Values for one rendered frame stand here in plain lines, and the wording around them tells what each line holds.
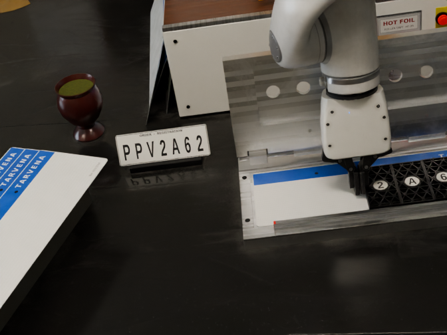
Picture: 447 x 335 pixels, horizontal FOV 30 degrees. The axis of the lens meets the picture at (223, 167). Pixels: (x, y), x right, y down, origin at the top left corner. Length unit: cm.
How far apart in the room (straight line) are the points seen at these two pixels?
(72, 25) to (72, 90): 46
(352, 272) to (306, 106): 30
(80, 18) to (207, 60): 58
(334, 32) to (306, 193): 29
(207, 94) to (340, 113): 38
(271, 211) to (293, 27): 33
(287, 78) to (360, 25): 21
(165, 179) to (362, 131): 38
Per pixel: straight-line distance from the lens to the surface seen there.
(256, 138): 137
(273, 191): 134
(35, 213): 128
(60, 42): 193
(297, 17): 110
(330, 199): 132
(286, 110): 137
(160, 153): 146
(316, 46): 116
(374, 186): 132
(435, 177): 134
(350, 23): 117
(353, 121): 124
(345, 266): 124
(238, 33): 147
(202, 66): 151
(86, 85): 155
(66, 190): 131
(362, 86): 120
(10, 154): 143
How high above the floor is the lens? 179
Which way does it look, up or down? 38 degrees down
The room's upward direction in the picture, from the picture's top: 10 degrees counter-clockwise
